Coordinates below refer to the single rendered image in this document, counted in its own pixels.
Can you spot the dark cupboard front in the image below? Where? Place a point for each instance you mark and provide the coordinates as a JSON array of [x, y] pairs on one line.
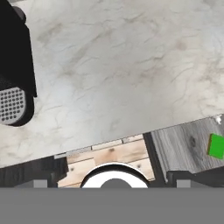
[[32, 167]]

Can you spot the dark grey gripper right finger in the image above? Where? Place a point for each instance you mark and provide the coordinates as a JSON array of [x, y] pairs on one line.
[[183, 183]]

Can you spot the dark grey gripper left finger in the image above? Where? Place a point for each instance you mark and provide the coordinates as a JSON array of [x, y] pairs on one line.
[[40, 183]]

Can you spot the black coffee machine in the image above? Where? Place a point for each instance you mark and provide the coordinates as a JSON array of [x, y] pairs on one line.
[[14, 58]]

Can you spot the green sponge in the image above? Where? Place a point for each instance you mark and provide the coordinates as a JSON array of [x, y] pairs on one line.
[[216, 146]]

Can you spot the white and black round thing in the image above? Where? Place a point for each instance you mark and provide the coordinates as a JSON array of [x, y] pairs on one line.
[[93, 178]]

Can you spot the grey wooden cupboard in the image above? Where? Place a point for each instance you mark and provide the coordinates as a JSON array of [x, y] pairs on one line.
[[180, 145]]

